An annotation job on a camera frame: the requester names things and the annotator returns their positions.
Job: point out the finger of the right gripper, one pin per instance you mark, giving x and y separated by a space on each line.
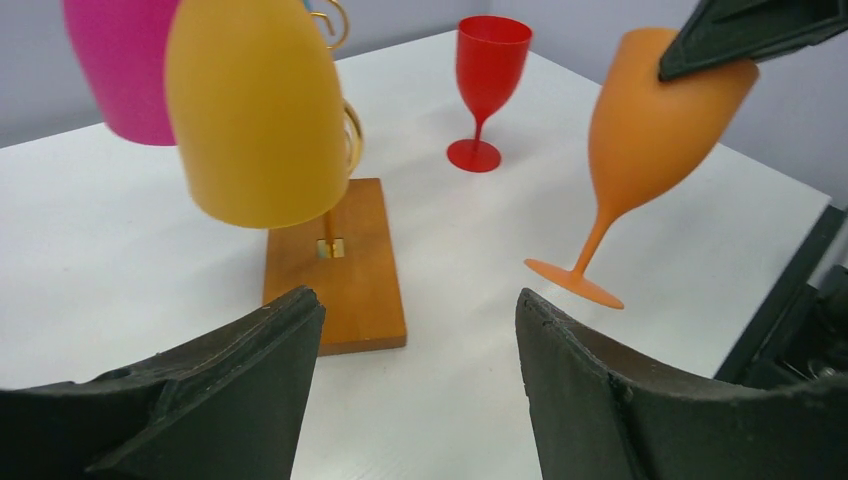
719 32

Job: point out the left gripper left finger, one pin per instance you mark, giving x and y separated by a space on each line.
226 405

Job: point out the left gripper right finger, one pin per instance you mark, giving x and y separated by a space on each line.
602 410

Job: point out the orange wine glass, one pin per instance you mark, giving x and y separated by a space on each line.
646 136

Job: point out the red wine glass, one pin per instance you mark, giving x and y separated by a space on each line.
490 58

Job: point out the yellow wine glass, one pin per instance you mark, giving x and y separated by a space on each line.
256 107

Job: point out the magenta wine glass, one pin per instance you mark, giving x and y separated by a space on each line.
120 46

